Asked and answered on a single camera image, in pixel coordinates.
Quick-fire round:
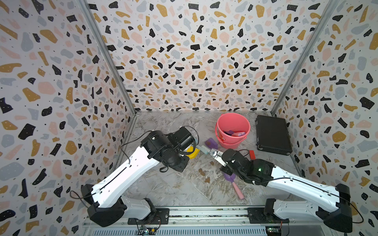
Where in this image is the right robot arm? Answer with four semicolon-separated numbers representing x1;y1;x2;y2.
213;149;352;233

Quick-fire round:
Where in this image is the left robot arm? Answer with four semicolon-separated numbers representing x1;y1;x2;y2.
81;127;199;227

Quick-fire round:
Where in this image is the yellow trowel wooden handle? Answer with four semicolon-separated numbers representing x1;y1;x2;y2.
186;146;200;159

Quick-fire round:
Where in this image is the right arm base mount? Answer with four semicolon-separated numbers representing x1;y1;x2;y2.
247;207;289;224

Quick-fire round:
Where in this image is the purple trowel pink handle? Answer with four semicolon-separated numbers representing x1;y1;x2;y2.
205;138;218;149
224;130;246;137
223;173;245;200

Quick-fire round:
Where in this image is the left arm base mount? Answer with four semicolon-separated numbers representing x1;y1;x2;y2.
128;208;170;226

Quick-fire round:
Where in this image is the purple trowel pink handle front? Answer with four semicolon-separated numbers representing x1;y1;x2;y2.
223;173;245;200

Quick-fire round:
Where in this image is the black case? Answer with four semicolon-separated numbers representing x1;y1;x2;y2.
256;115;292;155

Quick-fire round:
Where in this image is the pink plastic bucket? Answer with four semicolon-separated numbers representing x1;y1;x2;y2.
215;113;251;149

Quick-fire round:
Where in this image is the red block near bucket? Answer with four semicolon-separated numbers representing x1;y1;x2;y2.
249;150;256;160

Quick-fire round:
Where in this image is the purple trowel pink handle back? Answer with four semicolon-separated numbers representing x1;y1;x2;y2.
205;138;218;149

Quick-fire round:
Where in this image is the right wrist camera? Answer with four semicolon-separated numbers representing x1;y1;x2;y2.
209;149;226;167

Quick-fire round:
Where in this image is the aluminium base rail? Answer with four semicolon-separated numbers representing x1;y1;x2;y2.
83;206;334;236

